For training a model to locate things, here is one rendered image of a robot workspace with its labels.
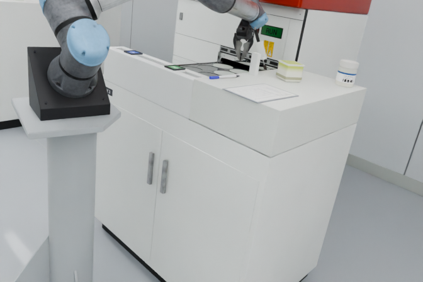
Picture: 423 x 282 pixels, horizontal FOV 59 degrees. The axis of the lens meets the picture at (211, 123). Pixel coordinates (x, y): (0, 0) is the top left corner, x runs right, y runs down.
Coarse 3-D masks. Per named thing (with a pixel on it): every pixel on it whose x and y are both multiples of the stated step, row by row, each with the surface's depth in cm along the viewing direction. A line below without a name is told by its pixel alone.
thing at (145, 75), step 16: (112, 48) 159; (128, 48) 163; (112, 64) 159; (128, 64) 151; (144, 64) 144; (160, 64) 144; (112, 80) 161; (128, 80) 153; (144, 80) 145; (160, 80) 139; (176, 80) 133; (192, 80) 127; (144, 96) 147; (160, 96) 140; (176, 96) 134; (176, 112) 136
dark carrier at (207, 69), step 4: (200, 64) 182; (204, 64) 183; (208, 64) 184; (212, 64) 186; (188, 68) 171; (192, 68) 172; (196, 68) 173; (200, 68) 174; (204, 68) 175; (208, 68) 177; (212, 68) 178; (216, 68) 179; (220, 68) 180; (236, 68) 185; (200, 72) 166; (204, 72) 167; (208, 72) 168; (212, 72) 169; (208, 76) 161
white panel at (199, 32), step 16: (192, 0) 207; (192, 16) 209; (208, 16) 200; (224, 16) 193; (272, 16) 174; (288, 16) 168; (304, 16) 163; (176, 32) 219; (192, 32) 211; (208, 32) 202; (224, 32) 195; (288, 32) 169; (176, 48) 222; (192, 48) 213; (208, 48) 204; (240, 48) 189; (256, 48) 183; (288, 48) 171
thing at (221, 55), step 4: (220, 52) 197; (220, 56) 198; (224, 56) 196; (228, 56) 194; (232, 56) 192; (236, 56) 192; (220, 60) 198; (232, 60) 193; (236, 60) 191; (244, 60) 188; (248, 60) 186; (248, 64) 186; (260, 64) 181; (264, 64) 181; (260, 68) 182; (268, 68) 179; (272, 68) 177; (276, 68) 176
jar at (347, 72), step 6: (342, 60) 145; (348, 60) 147; (342, 66) 145; (348, 66) 143; (354, 66) 143; (342, 72) 145; (348, 72) 144; (354, 72) 144; (336, 78) 148; (342, 78) 145; (348, 78) 144; (354, 78) 146; (342, 84) 146; (348, 84) 145
